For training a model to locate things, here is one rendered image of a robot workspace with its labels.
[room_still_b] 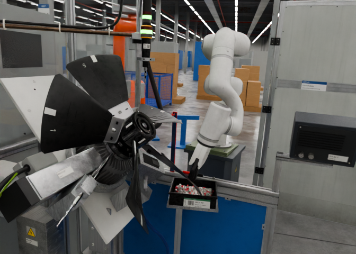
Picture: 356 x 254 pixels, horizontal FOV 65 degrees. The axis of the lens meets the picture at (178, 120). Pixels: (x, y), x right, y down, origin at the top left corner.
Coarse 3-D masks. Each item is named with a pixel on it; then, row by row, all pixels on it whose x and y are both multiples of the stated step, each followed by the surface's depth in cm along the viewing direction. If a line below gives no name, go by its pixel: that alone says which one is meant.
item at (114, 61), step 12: (84, 60) 107; (108, 60) 112; (120, 60) 115; (72, 72) 104; (84, 72) 105; (96, 72) 107; (108, 72) 108; (120, 72) 111; (84, 84) 104; (96, 84) 105; (108, 84) 106; (120, 84) 108; (96, 96) 104; (108, 96) 105; (120, 96) 106; (108, 108) 104
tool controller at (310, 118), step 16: (304, 112) 126; (304, 128) 119; (320, 128) 116; (336, 128) 114; (352, 128) 112; (304, 144) 122; (320, 144) 119; (336, 144) 117; (352, 144) 115; (320, 160) 123; (336, 160) 120; (352, 160) 118
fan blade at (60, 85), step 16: (64, 80) 80; (48, 96) 76; (64, 96) 79; (80, 96) 83; (64, 112) 79; (80, 112) 83; (96, 112) 88; (48, 128) 76; (64, 128) 80; (80, 128) 84; (96, 128) 89; (48, 144) 76; (64, 144) 80; (80, 144) 86
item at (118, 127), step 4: (112, 116) 94; (112, 120) 94; (116, 120) 95; (120, 120) 97; (112, 124) 95; (116, 124) 96; (120, 124) 97; (112, 128) 95; (116, 128) 96; (120, 128) 98; (108, 132) 94; (112, 132) 96; (116, 132) 97; (108, 136) 95; (112, 136) 96; (116, 136) 97; (104, 140) 94; (108, 140) 95; (112, 140) 97; (116, 140) 98
